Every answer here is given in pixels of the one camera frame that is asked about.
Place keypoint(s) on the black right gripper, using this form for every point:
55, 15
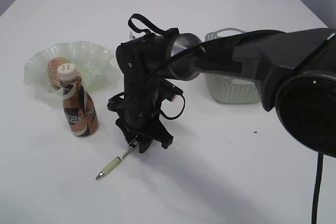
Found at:
139, 117

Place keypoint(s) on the beige retractable pen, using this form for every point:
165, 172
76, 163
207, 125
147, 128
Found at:
117, 160

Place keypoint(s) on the brown Nescafe coffee bottle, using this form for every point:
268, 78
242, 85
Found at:
78, 106

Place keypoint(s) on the sugared orange bread bun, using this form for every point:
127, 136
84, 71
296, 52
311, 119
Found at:
52, 68

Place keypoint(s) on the grey retractable pen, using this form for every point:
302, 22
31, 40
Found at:
131, 35

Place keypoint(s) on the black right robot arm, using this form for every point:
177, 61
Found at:
294, 74

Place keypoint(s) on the green wavy glass plate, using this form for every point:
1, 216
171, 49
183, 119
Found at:
96, 65

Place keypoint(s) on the green plastic woven basket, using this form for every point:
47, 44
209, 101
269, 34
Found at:
228, 90

